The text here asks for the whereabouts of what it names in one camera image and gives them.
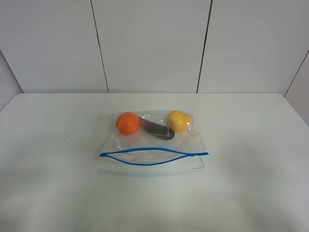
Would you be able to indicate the clear zip bag blue seal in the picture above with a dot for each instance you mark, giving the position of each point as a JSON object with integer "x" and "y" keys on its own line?
{"x": 143, "y": 150}

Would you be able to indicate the dark purple eggplant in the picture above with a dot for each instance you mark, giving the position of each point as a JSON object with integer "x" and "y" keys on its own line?
{"x": 157, "y": 130}

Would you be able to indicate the yellow pear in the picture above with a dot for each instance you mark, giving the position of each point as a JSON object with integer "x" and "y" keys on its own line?
{"x": 178, "y": 121}

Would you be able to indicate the orange fruit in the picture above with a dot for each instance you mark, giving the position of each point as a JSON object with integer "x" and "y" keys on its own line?
{"x": 127, "y": 123}

